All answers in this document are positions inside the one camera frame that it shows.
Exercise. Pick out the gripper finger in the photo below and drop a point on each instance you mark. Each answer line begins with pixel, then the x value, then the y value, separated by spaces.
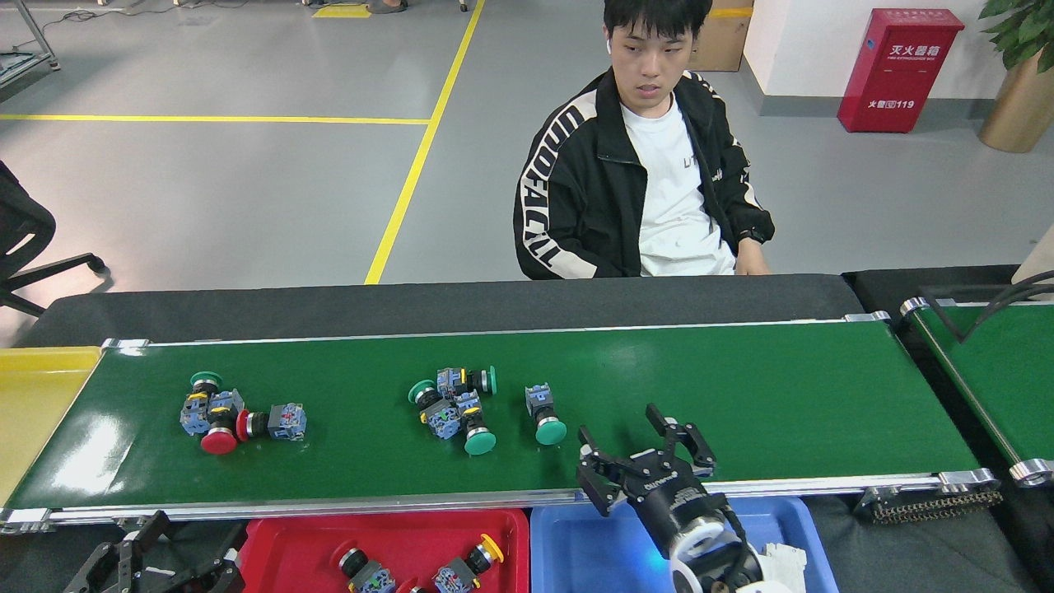
pixel 692 449
pixel 107 572
pixel 222 576
pixel 597 478

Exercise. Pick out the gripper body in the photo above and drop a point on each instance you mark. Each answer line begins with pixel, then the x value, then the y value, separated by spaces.
pixel 675 502

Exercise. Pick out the green button switch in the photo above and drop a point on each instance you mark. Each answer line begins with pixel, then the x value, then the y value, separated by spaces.
pixel 436 412
pixel 198 408
pixel 545 416
pixel 478 436
pixel 465 380

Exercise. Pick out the red button switch blue base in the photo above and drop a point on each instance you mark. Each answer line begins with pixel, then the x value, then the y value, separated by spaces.
pixel 366 572
pixel 276 422

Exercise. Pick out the yellow button switch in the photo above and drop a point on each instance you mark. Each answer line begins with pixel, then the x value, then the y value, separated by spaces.
pixel 461 568

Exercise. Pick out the red mushroom button switch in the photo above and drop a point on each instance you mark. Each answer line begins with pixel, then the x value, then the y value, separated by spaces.
pixel 408 586
pixel 219 441

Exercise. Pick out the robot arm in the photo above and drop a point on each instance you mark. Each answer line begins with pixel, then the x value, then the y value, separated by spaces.
pixel 692 539

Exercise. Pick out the blue plastic tray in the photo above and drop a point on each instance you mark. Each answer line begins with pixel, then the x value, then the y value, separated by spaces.
pixel 593 552

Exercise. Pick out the red plastic tray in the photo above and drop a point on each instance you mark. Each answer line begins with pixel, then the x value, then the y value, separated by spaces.
pixel 296 552

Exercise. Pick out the yellow plastic tray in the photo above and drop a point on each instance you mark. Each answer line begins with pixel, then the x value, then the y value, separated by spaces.
pixel 33 412

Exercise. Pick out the green side conveyor belt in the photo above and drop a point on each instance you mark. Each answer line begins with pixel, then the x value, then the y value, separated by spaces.
pixel 996 379

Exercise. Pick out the person's left hand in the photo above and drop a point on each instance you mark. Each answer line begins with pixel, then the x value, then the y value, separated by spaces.
pixel 751 262

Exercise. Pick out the black wrist watch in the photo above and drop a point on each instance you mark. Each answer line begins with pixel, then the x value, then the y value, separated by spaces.
pixel 751 235

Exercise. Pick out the person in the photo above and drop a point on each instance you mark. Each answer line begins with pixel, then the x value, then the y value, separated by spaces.
pixel 576 189

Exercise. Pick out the black office chair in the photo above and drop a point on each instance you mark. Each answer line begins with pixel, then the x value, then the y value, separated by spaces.
pixel 20 222

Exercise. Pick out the cardboard box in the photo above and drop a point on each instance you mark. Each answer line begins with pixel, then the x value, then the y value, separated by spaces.
pixel 716 41

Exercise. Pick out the red fire extinguisher box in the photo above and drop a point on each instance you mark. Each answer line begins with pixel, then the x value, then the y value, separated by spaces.
pixel 897 66

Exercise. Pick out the potted plant gold pot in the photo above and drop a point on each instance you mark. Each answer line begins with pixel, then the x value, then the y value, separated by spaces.
pixel 1021 99

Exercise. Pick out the metal rack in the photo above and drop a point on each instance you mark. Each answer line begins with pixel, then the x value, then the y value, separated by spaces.
pixel 29 64

